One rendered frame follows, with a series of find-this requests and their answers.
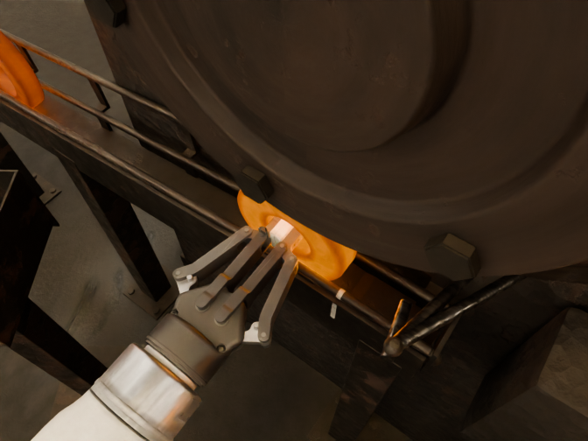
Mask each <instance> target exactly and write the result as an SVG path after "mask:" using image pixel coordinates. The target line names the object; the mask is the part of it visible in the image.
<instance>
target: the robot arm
mask: <svg viewBox="0 0 588 441"><path fill-rule="evenodd" d="M302 239H303V236H302V235H301V234H300V233H299V232H298V231H297V230H296V229H295V228H294V227H293V226H292V225H291V224H289V223H288V222H286V221H285V220H282V219H280V218H278V217H276V216H274V217H273V219H272V220H271V221H270V222H269V223H268V225H267V226H266V227H265V226H261V227H259V228H258V230H255V229H252V228H251V227H250V226H245V227H242V228H241V229H240V230H238V231H237V232H235V233H234V234H232V235H231V236H230V237H228V238H227V239H226V240H225V241H223V242H222V243H220V244H219V245H218V246H216V247H215V248H213V249H212V250H210V251H209V252H207V253H206V254H205V255H203V256H202V257H201V258H200V259H198V260H197V261H196V262H194V263H192V264H189V265H186V266H184V267H181V268H178V269H175V270H174V271H173V273H172V275H173V277H174V279H175V280H176V282H177V284H178V289H179V293H180V294H179V295H178V297H177V299H176V302H175V305H174V307H173V309H172V310H171V311H170V312H169V313H167V314H166V315H165V316H164V317H163V319H162V320H161V321H160V322H159V323H158V324H157V325H156V327H155V328H154V329H153V330H152V331H151V332H150V333H149V335H148V336H147V337H146V339H147V340H146V341H145V342H146V343H147V346H146V348H145V349H143V348H142V347H140V346H139V345H138V344H136V343H132V344H130V345H129V346H128V347H127V348H126V349H125V350H124V351H123V352H122V354H121V355H120V356H119V357H118V358H117V359H116V360H115V362H114V363H113V364H112V365H111V366H110V367H109V368H108V369H107V371H106V372H105V373H104V374H103V375H102V376H101V377H99V378H98V379H97V380H96V381H95V382H94V385H93V386H92V387H91V388H90V389H89V390H88V391H87V392H86V393H85V394H84V395H83V396H82V397H81V398H80V399H78V400H77V401H76V402H74V403H73V404H71V405H70V406H68V407H66V408H65V409H63V410H62V411H61V412H60V413H59V414H57V415H56V416H55V417H54V418H53V419H52V420H51V421H50V422H49V423H48V424H47V425H46V426H45V427H44V428H43V429H42V430H41V431H40V432H39V433H38V434H37V435H36V436H35V437H34V438H33V439H32V440H31V441H173V439H174V438H175V437H176V435H177V434H178V433H179V431H180V430H181V429H182V427H183V426H184V425H185V424H186V422H187V420H188V419H189V418H190V416H191V415H192V414H193V412H194V411H195V410H196V409H197V408H198V407H199V406H200V404H201V398H200V396H199V395H198V394H197V393H195V392H194V390H195V389H196V388H197V386H198V387H199V388H202V387H205V386H206V385H207V384H208V382H209V381H210V380H211V379H212V377H213V376H214V375H215V373H216V372H217V371H218V370H219V368H220V367H221V365H222V364H223V363H224V362H225V360H226V359H227V358H228V356H229V355H230V354H231V353H233V352H235V351H237V350H239V349H241V348H242V347H243V345H244V344H255V345H261V347H263V348H268V347H270V345H271V340H272V326H273V325H274V323H275V321H276V318H277V315H278V313H279V312H280V309H281V307H282V305H283V303H284V300H285V298H286V296H287V293H288V291H289V289H290V287H291V284H292V282H293V280H294V278H295V275H296V274H297V272H298V258H297V257H296V256H295V255H293V253H292V250H293V249H294V248H295V247H296V246H297V245H298V243H299V242H300V241H301V240H302ZM270 243H271V245H272V246H273V247H274V248H273V249H272V250H271V252H270V253H269V254H268V255H267V256H266V258H265V259H264V260H263V261H262V263H261V264H260V265H259V266H258V267H257V269H256V270H255V271H254V272H253V273H252V275H251V276H250V277H249V278H248V280H247V281H246V282H245V283H244V284H243V286H240V287H239V288H238V289H237V290H236V291H235V292H234V290H235V287H236V286H237V285H238V283H239V282H240V281H241V280H242V279H243V278H244V277H245V276H246V275H247V273H248V272H249V271H250V270H251V268H252V267H253V266H254V265H255V264H256V262H257V261H258V260H259V259H260V257H261V256H262V255H263V254H264V252H265V251H266V250H267V249H268V248H269V246H270ZM236 256H237V257H236ZM235 257H236V258H235ZM233 258H235V259H234V260H233V262H232V263H231V264H230V265H229V266H228V267H227V269H226V270H225V271H224V272H223V273H220V274H219V275H218V276H217V277H216V278H215V279H214V281H213V282H212V283H210V284H208V285H205V286H201V287H199V288H196V287H197V285H198V283H199V282H201V281H203V280H204V279H206V278H207V277H209V276H210V275H212V274H213V273H214V272H215V271H216V270H218V269H219V268H221V267H222V266H223V265H225V264H226V263H228V262H229V261H230V260H232V259H233ZM282 266H283V267H282ZM281 267H282V268H281ZM280 268H281V270H280V273H279V275H278V277H277V279H276V281H275V283H274V286H273V288H272V290H271V292H270V294H269V296H268V298H267V301H266V303H265V305H264V307H263V308H262V312H261V314H260V318H259V322H255V323H253V324H252V326H251V328H250V329H249V330H248V331H246V325H247V310H248V309H249V308H250V306H251V305H252V303H253V301H254V300H255V299H256V297H257V296H258V295H259V293H260V292H261V291H262V290H263V288H264V287H265V286H266V285H267V283H268V282H269V281H270V279H271V278H272V277H273V276H274V275H275V274H276V273H277V272H278V270H279V269H280ZM194 288H196V289H194ZM233 292H234V294H233Z"/></svg>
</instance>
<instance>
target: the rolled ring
mask: <svg viewBox="0 0 588 441"><path fill-rule="evenodd" d="M0 90H2V91H4V92H5V93H6V94H8V95H11V96H12V97H14V98H16V99H18V100H19V101H21V102H23V103H24V104H26V105H28V106H30V107H31V108H35V107H36V106H38V105H39V104H40V103H41V102H42V101H43V100H44V92H43V89H42V87H41V85H40V83H39V80H38V78H37V76H36V74H35V73H34V72H33V70H32V68H31V67H30V65H29V64H28V62H27V61H26V60H25V58H24V57H23V55H22V54H21V53H20V51H19V50H18V49H17V48H16V47H15V46H14V45H13V44H12V43H11V41H10V40H9V39H8V38H7V37H6V36H5V35H4V34H3V33H2V32H1V31H0Z"/></svg>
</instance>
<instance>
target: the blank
mask: <svg viewBox="0 0 588 441"><path fill-rule="evenodd" d="M237 202H238V206H239V208H240V211H241V214H242V216H243V218H244V220H245V221H246V222H247V223H248V225H249V226H250V227H251V228H252V229H255V230H258V228H259V227H261V226H265V227H266V226H267V225H268V223H269V222H270V221H271V220H272V219H273V217H274V216H276V217H278V218H280V219H282V220H284V221H286V222H288V223H289V224H291V225H292V226H293V227H294V228H295V229H296V230H297V231H298V232H299V233H300V234H301V235H302V236H303V239H302V240H301V241H300V242H299V243H298V245H297V246H296V247H295V248H294V249H293V250H292V253H293V255H295V256H296V257H297V260H298V261H300V262H301V263H302V264H304V265H305V266H307V267H309V268H310V269H312V270H314V271H315V272H317V273H319V274H320V275H321V276H322V277H324V278H326V279H327V280H329V281H332V280H335V279H337V278H339V277H341V276H342V274H343V273H344V272H345V270H346V269H347V267H348V266H349V265H350V263H351V262H352V261H353V260H354V258H355V256H356V252H357V251H355V250H353V249H350V248H347V247H345V246H343V245H341V244H338V243H337V242H335V241H332V240H330V239H328V238H326V237H324V236H323V235H321V234H318V233H316V232H314V231H312V230H311V229H309V228H308V227H305V226H304V225H302V224H300V223H299V222H297V221H295V220H293V219H292V218H291V217H289V216H288V215H286V214H284V213H282V212H281V211H279V210H278V209H276V208H275V207H274V206H272V205H271V204H270V203H268V202H267V201H266V200H265V201H264V202H263V203H262V204H258V203H256V202H255V201H253V200H252V199H250V198H249V197H247V196H245V195H244V194H243V193H242V190H240V191H239V193H238V196H237Z"/></svg>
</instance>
